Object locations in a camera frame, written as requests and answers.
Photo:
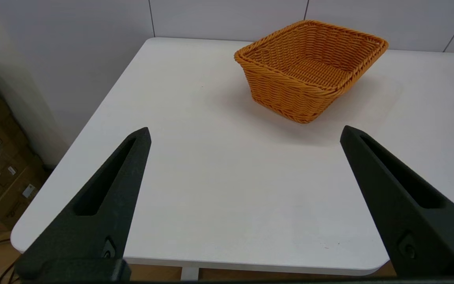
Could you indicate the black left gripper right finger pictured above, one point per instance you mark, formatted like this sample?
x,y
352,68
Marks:
x,y
404,221

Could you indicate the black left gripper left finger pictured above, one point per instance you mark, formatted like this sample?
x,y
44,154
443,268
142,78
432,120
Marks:
x,y
101,221

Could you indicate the orange wicker basket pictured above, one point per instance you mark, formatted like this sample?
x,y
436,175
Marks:
x,y
290,92

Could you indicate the white table leg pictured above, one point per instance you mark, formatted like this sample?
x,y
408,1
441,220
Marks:
x,y
190,274

